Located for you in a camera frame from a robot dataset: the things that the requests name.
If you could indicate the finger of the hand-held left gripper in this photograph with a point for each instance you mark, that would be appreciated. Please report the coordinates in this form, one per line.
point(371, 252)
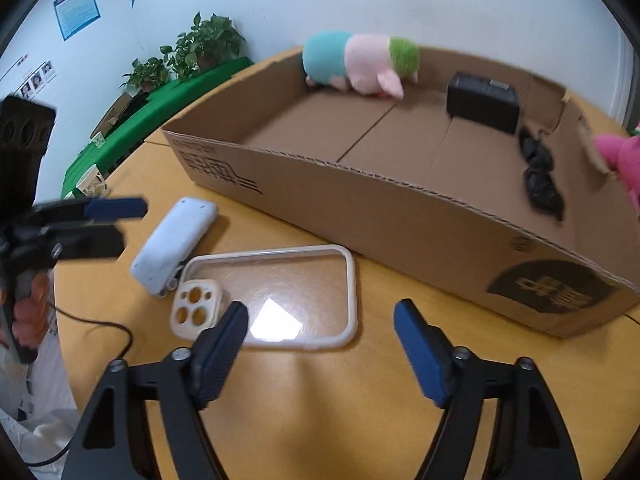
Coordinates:
point(115, 207)
point(90, 244)

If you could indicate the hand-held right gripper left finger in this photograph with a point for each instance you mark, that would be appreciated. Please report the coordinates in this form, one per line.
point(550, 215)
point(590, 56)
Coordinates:
point(222, 355)

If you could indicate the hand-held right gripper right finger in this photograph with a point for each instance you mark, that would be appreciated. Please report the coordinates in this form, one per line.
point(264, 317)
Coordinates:
point(425, 355)

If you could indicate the clear phone case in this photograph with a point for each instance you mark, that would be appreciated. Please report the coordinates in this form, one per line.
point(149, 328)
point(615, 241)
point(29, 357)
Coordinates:
point(192, 305)

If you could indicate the pale blue oblong case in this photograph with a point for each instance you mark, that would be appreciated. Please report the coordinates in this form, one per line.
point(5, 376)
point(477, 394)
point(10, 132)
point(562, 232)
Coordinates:
point(170, 240)

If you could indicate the brown cardboard box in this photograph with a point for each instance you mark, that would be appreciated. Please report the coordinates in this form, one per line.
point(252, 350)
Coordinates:
point(400, 220)

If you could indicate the person's left hand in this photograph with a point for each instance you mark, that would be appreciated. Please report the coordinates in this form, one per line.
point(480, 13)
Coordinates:
point(32, 310)

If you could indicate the clear glass cup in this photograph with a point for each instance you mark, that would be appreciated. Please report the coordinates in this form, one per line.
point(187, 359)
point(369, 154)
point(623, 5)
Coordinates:
point(92, 182)

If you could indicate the small open cardboard carton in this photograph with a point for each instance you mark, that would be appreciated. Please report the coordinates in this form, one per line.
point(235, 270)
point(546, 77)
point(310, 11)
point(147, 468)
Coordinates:
point(117, 112)

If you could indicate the green table cloth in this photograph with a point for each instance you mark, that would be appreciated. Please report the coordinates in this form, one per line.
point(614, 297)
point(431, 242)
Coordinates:
point(150, 110)

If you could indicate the small green potted plant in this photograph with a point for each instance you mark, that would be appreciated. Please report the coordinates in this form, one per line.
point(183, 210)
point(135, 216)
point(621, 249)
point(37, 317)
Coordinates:
point(147, 74)

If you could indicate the large green potted plant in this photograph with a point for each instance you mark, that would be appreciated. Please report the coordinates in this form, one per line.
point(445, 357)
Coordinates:
point(207, 40)

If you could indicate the black sunglasses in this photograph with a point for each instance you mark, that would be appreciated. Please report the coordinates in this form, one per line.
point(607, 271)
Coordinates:
point(540, 180)

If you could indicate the black rectangular box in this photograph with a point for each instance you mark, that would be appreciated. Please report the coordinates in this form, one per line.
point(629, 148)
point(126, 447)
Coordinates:
point(482, 102)

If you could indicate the pink plush bear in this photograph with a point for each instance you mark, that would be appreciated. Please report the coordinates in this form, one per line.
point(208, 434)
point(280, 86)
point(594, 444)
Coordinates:
point(625, 160)

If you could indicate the small pink green teal plush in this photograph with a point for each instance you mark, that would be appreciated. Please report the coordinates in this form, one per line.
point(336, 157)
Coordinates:
point(360, 60)

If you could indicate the wall photo board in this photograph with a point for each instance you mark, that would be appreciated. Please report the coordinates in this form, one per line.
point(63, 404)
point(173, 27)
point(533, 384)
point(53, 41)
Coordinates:
point(35, 80)

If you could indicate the blue framed wall poster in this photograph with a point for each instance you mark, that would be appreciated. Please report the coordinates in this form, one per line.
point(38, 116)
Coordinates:
point(76, 10)

